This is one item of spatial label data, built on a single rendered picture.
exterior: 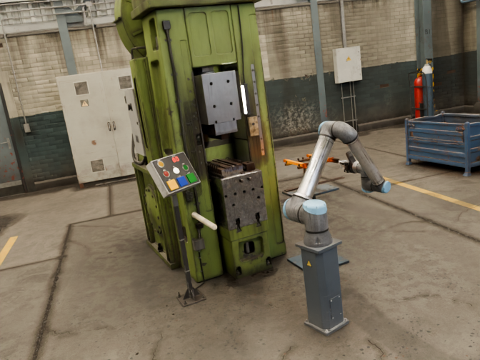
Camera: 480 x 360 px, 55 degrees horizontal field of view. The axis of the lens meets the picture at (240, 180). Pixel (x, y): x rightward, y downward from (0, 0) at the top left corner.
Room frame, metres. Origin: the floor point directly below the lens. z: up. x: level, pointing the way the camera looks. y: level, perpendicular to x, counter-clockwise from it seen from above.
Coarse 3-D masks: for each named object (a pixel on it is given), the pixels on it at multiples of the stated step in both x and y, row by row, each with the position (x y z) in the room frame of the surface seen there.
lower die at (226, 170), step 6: (216, 162) 4.03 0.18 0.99; (222, 162) 3.94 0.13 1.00; (234, 162) 3.91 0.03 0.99; (210, 168) 3.94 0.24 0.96; (222, 168) 3.79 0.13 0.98; (228, 168) 3.75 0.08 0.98; (234, 168) 3.77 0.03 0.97; (240, 168) 3.79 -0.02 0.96; (222, 174) 3.72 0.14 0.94; (228, 174) 3.74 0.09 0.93; (234, 174) 3.77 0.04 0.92
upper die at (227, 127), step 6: (234, 120) 3.80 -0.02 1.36; (204, 126) 3.93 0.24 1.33; (210, 126) 3.81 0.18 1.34; (216, 126) 3.73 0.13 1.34; (222, 126) 3.75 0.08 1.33; (228, 126) 3.77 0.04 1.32; (234, 126) 3.79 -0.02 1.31; (204, 132) 3.95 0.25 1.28; (210, 132) 3.82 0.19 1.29; (216, 132) 3.72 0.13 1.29; (222, 132) 3.75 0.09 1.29; (228, 132) 3.77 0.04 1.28
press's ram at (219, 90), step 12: (228, 72) 3.80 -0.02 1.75; (204, 84) 3.71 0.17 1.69; (216, 84) 3.75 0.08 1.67; (228, 84) 3.79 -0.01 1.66; (204, 96) 3.70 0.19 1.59; (216, 96) 3.74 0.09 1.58; (228, 96) 3.78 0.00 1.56; (204, 108) 3.73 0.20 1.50; (216, 108) 3.74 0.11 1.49; (228, 108) 3.78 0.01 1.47; (204, 120) 3.77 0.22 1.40; (216, 120) 3.73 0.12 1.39; (228, 120) 3.77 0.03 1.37
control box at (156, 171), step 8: (160, 160) 3.38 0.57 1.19; (168, 160) 3.42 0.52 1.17; (176, 160) 3.47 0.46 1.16; (184, 160) 3.52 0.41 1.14; (152, 168) 3.31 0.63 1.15; (160, 168) 3.33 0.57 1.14; (168, 168) 3.37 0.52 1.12; (176, 168) 3.42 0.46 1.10; (192, 168) 3.52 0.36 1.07; (152, 176) 3.32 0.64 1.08; (160, 176) 3.28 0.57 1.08; (168, 176) 3.32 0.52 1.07; (176, 176) 3.37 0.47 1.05; (184, 176) 3.41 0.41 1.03; (160, 184) 3.28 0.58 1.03; (192, 184) 3.41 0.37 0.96; (168, 192) 3.23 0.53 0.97; (176, 192) 3.33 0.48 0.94
